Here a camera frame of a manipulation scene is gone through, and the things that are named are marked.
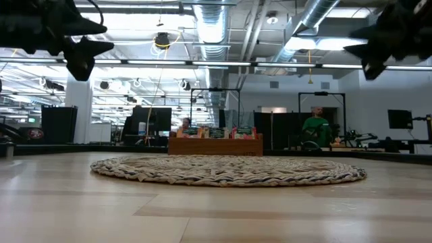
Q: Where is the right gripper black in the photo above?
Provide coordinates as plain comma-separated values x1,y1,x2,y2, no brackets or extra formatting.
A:
342,0,432,82

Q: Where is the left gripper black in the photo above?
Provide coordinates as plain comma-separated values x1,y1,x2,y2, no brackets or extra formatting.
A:
0,0,115,82

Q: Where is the wooden compartment tea box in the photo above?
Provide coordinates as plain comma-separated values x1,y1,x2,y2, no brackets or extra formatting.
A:
167,134,264,157

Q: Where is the white column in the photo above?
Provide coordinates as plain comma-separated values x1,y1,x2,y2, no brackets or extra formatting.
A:
64,72,94,144

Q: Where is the black computer monitor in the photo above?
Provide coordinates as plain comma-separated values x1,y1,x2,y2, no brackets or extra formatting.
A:
387,109,414,130
121,107,173,136

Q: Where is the black cabinet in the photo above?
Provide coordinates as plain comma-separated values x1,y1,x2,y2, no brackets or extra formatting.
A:
40,104,78,145

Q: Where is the person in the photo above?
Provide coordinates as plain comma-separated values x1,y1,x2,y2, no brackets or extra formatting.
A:
301,105,334,149
169,117,192,138

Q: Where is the black bag with red logo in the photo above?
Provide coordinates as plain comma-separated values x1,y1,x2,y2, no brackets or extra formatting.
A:
18,126,47,145

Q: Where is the black partition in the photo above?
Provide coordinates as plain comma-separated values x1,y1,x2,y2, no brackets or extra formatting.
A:
253,111,338,151

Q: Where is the grey cup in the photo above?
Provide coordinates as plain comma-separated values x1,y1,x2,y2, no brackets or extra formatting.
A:
2,141,16,158

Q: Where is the round woven placemat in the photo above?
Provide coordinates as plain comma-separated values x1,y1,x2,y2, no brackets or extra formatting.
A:
89,154,368,188

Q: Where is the black metal stand frame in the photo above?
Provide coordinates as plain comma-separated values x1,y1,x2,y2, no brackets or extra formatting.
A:
298,90,347,148
190,87,242,130

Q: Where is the silver ceiling duct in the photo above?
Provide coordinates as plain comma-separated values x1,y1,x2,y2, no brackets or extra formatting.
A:
261,0,340,76
192,0,230,128

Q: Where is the black ceiling camera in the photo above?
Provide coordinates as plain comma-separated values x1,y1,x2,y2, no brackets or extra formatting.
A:
154,32,171,51

